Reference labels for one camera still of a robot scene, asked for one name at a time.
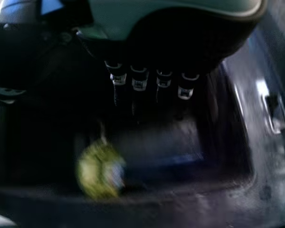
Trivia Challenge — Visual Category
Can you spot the yellow-green biscuit packet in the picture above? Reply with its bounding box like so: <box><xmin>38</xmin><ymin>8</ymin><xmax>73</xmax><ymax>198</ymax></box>
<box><xmin>76</xmin><ymin>139</ymin><xmax>127</xmax><ymax>200</ymax></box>

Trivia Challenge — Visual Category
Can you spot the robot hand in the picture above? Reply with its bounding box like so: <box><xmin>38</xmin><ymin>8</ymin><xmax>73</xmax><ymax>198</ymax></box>
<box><xmin>0</xmin><ymin>0</ymin><xmax>269</xmax><ymax>124</ymax></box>

